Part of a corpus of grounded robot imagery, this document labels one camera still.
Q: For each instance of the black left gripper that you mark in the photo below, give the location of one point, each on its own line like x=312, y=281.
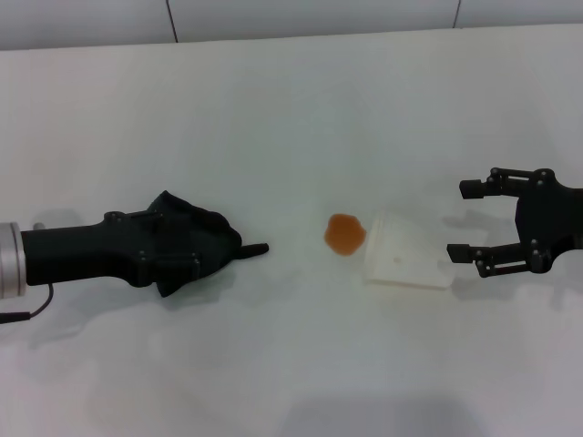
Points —
x=82, y=250

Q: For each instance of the brown liquid stain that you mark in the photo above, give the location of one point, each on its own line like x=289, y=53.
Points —
x=344, y=234

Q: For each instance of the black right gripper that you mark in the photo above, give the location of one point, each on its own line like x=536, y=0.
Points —
x=553, y=218

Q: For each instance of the white plastic cup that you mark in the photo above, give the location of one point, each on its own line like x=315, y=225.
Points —
x=403, y=255

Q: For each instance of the dark blue rag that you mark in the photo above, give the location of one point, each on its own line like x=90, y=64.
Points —
x=214, y=236

